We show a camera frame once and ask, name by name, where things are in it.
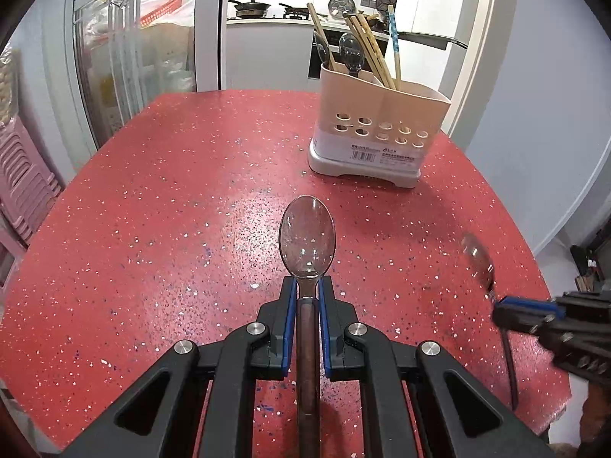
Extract black spoon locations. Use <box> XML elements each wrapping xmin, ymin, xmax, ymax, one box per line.
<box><xmin>461</xmin><ymin>233</ymin><xmax>519</xmax><ymax>410</ymax></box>
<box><xmin>279</xmin><ymin>195</ymin><xmax>336</xmax><ymax>457</ymax></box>
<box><xmin>314</xmin><ymin>31</ymin><xmax>329</xmax><ymax>68</ymax></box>
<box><xmin>338</xmin><ymin>33</ymin><xmax>365</xmax><ymax>77</ymax></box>

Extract blue dotted chopstick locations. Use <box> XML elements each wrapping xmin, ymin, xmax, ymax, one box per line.
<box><xmin>387</xmin><ymin>4</ymin><xmax>402</xmax><ymax>90</ymax></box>

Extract yellow patterned chopstick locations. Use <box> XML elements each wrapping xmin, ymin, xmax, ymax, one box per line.
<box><xmin>356</xmin><ymin>13</ymin><xmax>397</xmax><ymax>90</ymax></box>

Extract plain wooden chopstick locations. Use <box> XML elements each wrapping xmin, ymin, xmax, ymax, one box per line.
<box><xmin>307</xmin><ymin>2</ymin><xmax>336</xmax><ymax>71</ymax></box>

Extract beige plastic utensil holder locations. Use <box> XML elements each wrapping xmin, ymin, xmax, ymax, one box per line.
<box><xmin>309</xmin><ymin>63</ymin><xmax>451</xmax><ymax>189</ymax></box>

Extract stacked pink plastic stools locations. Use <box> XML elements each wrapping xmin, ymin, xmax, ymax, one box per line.
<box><xmin>1</xmin><ymin>116</ymin><xmax>62</xmax><ymax>244</ymax></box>

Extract black built-in oven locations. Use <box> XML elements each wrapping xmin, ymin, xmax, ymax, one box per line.
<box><xmin>307</xmin><ymin>29</ymin><xmax>345</xmax><ymax>80</ymax></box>

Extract bag of round nuts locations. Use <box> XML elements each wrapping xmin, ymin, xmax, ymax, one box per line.
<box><xmin>0</xmin><ymin>44</ymin><xmax>19</xmax><ymax>127</ymax></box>

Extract black frying pan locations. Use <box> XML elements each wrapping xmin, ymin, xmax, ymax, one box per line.
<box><xmin>281</xmin><ymin>3</ymin><xmax>311</xmax><ymax>21</ymax></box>

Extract black wok on stove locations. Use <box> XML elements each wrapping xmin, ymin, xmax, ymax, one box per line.
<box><xmin>228</xmin><ymin>0</ymin><xmax>270</xmax><ymax>19</ymax></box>

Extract glass sliding door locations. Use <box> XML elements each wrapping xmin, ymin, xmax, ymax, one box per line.
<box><xmin>68</xmin><ymin>0</ymin><xmax>227</xmax><ymax>148</ymax></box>

